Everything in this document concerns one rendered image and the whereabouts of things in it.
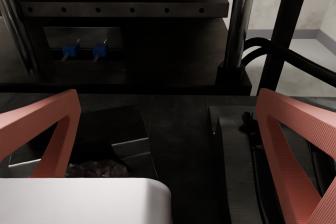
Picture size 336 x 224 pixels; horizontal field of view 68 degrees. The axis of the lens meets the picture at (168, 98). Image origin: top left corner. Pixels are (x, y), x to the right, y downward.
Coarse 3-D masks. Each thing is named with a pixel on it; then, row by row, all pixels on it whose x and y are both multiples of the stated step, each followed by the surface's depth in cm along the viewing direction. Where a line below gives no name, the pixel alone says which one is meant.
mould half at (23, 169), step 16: (96, 112) 57; (112, 112) 57; (128, 112) 57; (80, 128) 52; (96, 128) 52; (112, 128) 52; (128, 128) 52; (144, 128) 52; (112, 144) 49; (128, 144) 50; (144, 144) 51; (16, 160) 46; (32, 160) 46; (128, 160) 50; (144, 160) 50; (16, 176) 46; (144, 176) 47
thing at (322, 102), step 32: (0, 96) 80; (32, 96) 80; (96, 96) 80; (128, 96) 80; (160, 96) 80; (192, 96) 80; (224, 96) 80; (256, 96) 80; (288, 96) 80; (320, 96) 80; (160, 128) 68; (192, 128) 68; (160, 160) 59; (192, 160) 59; (192, 192) 53
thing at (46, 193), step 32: (64, 96) 11; (0, 128) 7; (32, 128) 9; (64, 128) 12; (0, 160) 7; (64, 160) 11; (0, 192) 5; (32, 192) 5; (64, 192) 5; (96, 192) 5; (128, 192) 5; (160, 192) 5
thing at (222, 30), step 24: (0, 24) 136; (144, 24) 135; (168, 24) 135; (192, 24) 135; (216, 24) 135; (0, 48) 112; (48, 48) 112; (144, 48) 111; (168, 48) 111; (192, 48) 111; (216, 48) 111; (0, 72) 95; (24, 72) 95; (48, 72) 95; (72, 72) 95; (96, 72) 95; (120, 72) 95; (144, 72) 95; (168, 72) 95; (192, 72) 95; (216, 72) 95
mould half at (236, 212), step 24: (216, 120) 62; (240, 120) 51; (216, 144) 53; (240, 144) 46; (216, 168) 53; (240, 168) 44; (312, 168) 44; (216, 192) 52; (240, 192) 43; (240, 216) 40
